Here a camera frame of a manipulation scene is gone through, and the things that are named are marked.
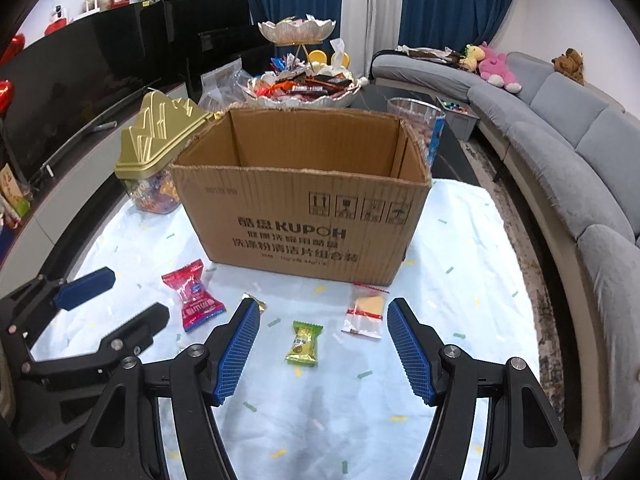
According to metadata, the black television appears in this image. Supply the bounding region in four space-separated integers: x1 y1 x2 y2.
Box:
0 7 168 186

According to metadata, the clear candy jar gold lid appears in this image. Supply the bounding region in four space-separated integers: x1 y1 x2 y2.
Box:
114 87 211 216

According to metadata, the white red figurine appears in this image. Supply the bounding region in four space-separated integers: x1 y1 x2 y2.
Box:
45 5 68 36

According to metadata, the dark blue curtain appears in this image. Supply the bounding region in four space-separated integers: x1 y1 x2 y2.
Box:
400 0 506 56
235 0 346 61

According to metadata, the red heart balloon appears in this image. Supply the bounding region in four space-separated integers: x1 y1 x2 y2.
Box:
0 80 16 121
0 35 25 66

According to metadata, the clutter of papers on sofa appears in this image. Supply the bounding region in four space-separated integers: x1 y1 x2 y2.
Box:
395 45 468 63

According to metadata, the two-tier white bowl stand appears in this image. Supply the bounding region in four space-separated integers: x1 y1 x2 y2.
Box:
240 16 368 110

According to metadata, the brown cardboard box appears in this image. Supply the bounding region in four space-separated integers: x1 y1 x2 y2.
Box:
169 105 433 286

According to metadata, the clear plastic bag of crackers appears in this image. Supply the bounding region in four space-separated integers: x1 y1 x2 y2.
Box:
200 62 251 116

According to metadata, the pink plush toy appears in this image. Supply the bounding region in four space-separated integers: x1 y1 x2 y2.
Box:
477 42 523 93

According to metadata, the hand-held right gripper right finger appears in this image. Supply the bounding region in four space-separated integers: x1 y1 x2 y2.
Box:
386 297 566 480

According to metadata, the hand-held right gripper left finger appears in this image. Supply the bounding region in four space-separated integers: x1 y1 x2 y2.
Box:
77 299 262 480

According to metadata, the grey patterned rug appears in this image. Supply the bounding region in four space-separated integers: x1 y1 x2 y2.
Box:
457 140 601 461

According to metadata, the brown teddy bear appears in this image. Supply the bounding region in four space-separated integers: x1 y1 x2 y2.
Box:
551 49 585 86

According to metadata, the clear round plastic jar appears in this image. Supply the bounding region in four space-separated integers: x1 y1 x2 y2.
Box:
387 97 446 168

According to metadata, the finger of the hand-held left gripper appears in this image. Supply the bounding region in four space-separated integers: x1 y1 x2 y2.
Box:
0 267 117 333
97 302 170 361

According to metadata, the black upright piano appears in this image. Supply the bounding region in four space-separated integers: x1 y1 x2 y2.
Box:
140 0 273 106

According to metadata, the heap of assorted wrapped snacks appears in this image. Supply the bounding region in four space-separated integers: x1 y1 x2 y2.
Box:
250 57 358 101

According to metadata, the light blue printed cloth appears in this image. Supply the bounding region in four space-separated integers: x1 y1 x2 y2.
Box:
30 175 543 480

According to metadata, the green candy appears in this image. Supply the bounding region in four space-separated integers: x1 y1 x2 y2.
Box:
285 321 324 368

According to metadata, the white sheer curtain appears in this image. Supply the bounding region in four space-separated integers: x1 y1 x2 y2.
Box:
342 0 408 76

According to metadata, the grey black television cabinet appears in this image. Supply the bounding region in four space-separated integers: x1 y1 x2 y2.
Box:
0 57 243 281

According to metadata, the clear red-edged snack packet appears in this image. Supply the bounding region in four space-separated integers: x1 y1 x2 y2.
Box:
341 282 390 341

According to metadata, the yellow plush toy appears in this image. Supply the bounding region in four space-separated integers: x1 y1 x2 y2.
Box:
460 44 483 72

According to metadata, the grey storage bin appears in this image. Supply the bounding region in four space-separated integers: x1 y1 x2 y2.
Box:
435 95 480 143

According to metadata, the red snack packet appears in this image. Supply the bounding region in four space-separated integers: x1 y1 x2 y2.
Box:
161 258 227 333

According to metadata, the grey curved sofa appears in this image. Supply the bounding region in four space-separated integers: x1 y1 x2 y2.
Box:
372 50 640 480

